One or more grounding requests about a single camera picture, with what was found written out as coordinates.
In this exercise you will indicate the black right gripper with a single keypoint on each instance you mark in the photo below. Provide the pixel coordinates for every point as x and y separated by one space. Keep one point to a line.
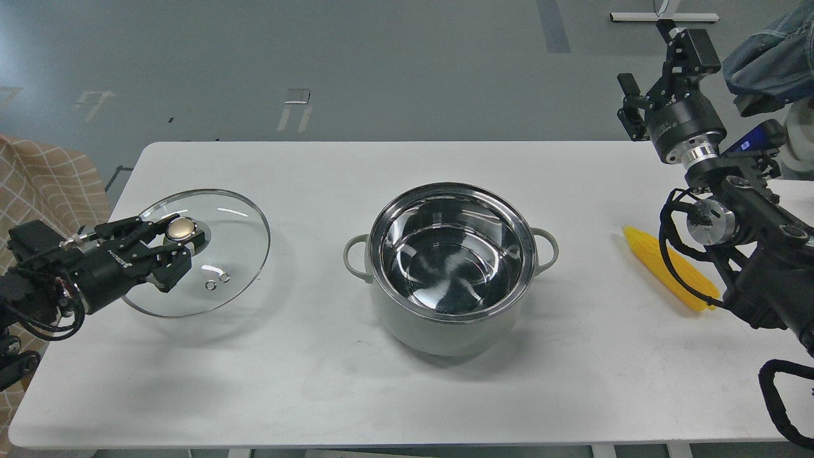
680 111

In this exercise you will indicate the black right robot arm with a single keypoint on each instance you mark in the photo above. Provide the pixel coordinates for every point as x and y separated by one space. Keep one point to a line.
725 238

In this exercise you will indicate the blue denim clothing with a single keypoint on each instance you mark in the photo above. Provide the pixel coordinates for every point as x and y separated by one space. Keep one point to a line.
773 67

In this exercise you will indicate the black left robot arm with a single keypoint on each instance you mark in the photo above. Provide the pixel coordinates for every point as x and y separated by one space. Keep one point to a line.
57 282

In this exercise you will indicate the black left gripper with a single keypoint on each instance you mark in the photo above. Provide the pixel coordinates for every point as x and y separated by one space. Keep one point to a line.
108 271

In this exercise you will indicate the white stand base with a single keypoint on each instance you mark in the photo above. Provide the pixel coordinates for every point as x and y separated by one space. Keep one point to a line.
707 18

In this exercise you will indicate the grey-green steel pot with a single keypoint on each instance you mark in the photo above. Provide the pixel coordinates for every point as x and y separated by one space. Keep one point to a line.
449 265

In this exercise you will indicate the glass pot lid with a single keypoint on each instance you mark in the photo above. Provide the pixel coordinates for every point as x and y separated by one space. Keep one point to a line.
238 241

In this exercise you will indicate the beige checkered cloth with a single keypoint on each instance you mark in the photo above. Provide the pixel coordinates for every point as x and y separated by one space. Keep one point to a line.
59 186

